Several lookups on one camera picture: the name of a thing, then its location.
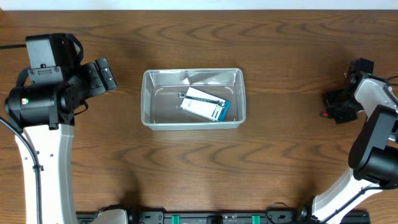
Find clear plastic container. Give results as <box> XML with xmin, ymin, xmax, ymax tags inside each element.
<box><xmin>141</xmin><ymin>68</ymin><xmax>246</xmax><ymax>131</ymax></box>

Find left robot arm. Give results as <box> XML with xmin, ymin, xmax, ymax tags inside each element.
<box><xmin>4</xmin><ymin>33</ymin><xmax>118</xmax><ymax>223</ymax></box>

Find black mounting rail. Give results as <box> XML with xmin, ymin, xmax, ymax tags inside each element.
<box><xmin>77</xmin><ymin>209</ymin><xmax>371</xmax><ymax>224</ymax></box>

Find white blue cardboard box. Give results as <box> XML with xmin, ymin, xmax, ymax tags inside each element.
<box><xmin>180</xmin><ymin>87</ymin><xmax>231</xmax><ymax>122</ymax></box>

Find silver wrench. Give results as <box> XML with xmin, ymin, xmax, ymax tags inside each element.
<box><xmin>178</xmin><ymin>93</ymin><xmax>226</xmax><ymax>107</ymax></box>

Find red handled pliers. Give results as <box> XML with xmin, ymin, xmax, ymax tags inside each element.
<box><xmin>320</xmin><ymin>112</ymin><xmax>329</xmax><ymax>118</ymax></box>

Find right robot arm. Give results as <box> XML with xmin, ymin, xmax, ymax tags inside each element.
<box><xmin>300</xmin><ymin>58</ymin><xmax>397</xmax><ymax>223</ymax></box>

